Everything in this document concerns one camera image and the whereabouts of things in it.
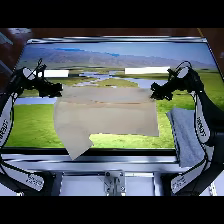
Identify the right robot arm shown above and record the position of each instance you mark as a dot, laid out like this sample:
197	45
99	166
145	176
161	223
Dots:
203	126

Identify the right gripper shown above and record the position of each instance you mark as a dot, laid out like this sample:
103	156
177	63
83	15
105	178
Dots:
161	90

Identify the cream shirt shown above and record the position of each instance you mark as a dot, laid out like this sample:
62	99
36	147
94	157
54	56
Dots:
106	115

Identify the silver frame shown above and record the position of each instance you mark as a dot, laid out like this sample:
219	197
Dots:
110	166

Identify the grey garment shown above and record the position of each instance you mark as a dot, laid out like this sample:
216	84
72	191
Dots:
186	136

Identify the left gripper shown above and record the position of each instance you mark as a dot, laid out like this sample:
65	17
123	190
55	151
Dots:
50	89

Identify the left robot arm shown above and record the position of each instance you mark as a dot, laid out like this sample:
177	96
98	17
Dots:
13	110

